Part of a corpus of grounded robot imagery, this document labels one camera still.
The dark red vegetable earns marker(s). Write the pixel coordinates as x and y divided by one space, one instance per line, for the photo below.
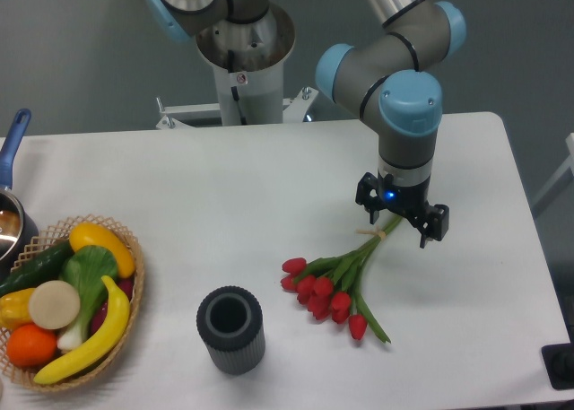
127 286

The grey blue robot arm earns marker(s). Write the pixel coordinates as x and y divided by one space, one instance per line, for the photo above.
385 85

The blue handled saucepan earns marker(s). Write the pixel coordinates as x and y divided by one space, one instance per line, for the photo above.
17 228

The yellow squash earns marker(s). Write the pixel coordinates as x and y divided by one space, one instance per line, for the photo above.
91 234

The beige round disc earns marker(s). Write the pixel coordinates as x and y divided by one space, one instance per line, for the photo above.
54 305

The green cucumber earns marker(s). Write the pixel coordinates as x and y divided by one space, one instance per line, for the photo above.
46 266

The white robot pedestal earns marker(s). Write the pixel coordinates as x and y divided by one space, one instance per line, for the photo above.
247 62

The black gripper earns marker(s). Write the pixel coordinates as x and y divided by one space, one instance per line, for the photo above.
404 192

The grey ribbed vase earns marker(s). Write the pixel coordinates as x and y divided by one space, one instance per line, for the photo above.
229 321

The red tulip bouquet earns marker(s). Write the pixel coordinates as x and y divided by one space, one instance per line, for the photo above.
331 287

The white frame at right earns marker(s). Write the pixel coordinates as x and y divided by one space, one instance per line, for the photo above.
556 183

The yellow banana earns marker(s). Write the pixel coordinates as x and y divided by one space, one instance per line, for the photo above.
97 346

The green bok choy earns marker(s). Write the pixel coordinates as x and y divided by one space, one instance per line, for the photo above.
83 271

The woven wicker basket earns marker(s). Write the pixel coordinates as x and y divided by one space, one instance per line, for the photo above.
52 235

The black table control panel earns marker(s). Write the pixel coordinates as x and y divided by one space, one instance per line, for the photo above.
558 362

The yellow bell pepper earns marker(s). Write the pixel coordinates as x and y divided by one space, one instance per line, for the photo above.
14 309

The orange fruit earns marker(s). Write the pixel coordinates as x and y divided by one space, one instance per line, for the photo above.
30 346

